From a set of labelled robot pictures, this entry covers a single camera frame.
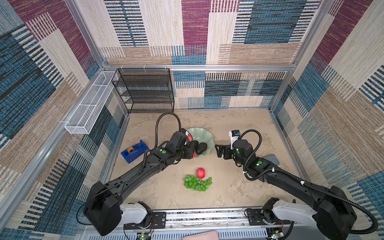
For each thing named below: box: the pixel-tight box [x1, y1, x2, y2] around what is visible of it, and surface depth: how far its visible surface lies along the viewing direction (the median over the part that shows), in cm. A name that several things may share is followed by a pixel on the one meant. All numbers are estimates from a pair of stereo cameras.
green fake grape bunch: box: [183, 175, 213, 192], surface depth 83 cm
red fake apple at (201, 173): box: [196, 168, 206, 179], surface depth 86 cm
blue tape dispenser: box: [121, 139, 149, 164], surface depth 93 cm
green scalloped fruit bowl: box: [187, 127, 215, 159], surface depth 103 cm
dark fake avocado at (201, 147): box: [195, 142, 208, 155], surface depth 96 cm
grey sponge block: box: [262, 154, 280, 166], surface depth 93 cm
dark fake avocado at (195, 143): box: [192, 140, 199, 152], surface depth 98 cm
